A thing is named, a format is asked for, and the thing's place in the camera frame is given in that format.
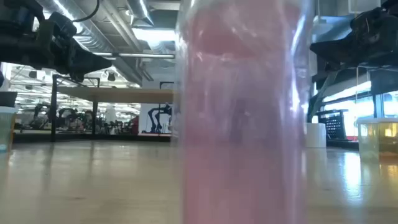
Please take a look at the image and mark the wooden shelf with black legs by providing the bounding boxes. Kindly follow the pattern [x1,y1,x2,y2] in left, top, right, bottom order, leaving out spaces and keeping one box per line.
[50,73,175,143]

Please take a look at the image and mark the black mesh basket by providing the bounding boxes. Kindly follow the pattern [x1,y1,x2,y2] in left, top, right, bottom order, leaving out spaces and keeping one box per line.
[317,108,349,141]

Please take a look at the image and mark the ceiling light tube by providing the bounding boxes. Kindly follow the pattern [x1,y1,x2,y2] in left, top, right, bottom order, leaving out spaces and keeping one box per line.
[93,52,175,60]

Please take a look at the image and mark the red background object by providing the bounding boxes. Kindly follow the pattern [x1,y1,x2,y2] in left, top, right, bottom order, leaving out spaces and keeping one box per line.
[130,115,140,135]

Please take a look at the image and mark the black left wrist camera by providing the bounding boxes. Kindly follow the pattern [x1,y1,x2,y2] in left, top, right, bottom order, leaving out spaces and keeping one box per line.
[45,11,78,43]

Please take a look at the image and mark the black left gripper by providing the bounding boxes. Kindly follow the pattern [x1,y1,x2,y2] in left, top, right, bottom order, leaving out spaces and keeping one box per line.
[0,32,113,83]

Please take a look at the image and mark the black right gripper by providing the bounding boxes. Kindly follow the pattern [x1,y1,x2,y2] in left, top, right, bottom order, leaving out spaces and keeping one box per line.
[309,6,398,72]

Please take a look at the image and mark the black camera cable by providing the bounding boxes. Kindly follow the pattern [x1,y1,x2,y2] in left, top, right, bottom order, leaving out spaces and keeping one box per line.
[72,0,101,23]

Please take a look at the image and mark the small green medicine bottle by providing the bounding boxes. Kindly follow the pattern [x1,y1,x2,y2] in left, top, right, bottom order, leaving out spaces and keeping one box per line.
[0,106,19,153]

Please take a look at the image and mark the white background panel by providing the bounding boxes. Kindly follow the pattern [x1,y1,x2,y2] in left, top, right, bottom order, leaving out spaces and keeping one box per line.
[138,103,174,135]

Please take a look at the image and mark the green plant in white pot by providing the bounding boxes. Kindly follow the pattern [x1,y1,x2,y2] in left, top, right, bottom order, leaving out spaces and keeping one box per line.
[305,68,341,149]

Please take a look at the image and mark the small yellow-green medicine bottle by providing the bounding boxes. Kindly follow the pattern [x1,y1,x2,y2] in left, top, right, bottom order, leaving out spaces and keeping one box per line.
[356,117,398,158]

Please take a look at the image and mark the small pink medicine bottle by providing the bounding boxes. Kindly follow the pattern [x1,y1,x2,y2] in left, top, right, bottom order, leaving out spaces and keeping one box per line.
[174,0,315,224]

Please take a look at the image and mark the large silver ventilation duct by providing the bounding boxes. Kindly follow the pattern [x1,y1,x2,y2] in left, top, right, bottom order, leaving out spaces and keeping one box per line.
[35,0,147,86]

